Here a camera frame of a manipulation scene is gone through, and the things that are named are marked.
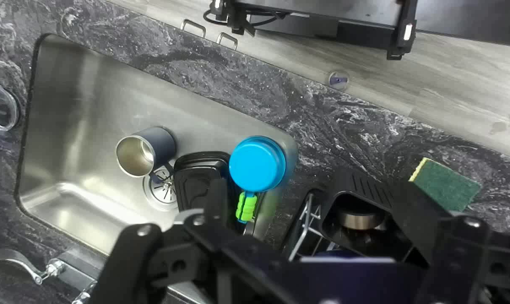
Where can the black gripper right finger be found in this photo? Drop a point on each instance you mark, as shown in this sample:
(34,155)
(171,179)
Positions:
(467,258)

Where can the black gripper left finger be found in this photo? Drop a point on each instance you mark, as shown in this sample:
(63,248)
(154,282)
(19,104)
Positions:
(185,263)

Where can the dark blue steel mug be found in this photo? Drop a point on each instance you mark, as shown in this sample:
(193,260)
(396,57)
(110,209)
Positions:
(142,152)

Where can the round sink drain strainer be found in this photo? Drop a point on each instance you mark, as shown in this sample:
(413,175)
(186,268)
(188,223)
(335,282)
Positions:
(159,187)

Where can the black dish rack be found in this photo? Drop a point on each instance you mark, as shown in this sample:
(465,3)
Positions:
(350,216)

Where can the chrome sink faucet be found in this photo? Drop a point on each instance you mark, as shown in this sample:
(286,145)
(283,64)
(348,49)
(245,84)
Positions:
(61,267)

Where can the stainless steel sink basin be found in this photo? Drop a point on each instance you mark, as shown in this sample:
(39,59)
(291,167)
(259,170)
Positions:
(104,135)

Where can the green yellow sponge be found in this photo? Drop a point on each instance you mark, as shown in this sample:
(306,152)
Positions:
(445,185)

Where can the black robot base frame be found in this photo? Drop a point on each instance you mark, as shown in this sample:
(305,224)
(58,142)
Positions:
(381,23)

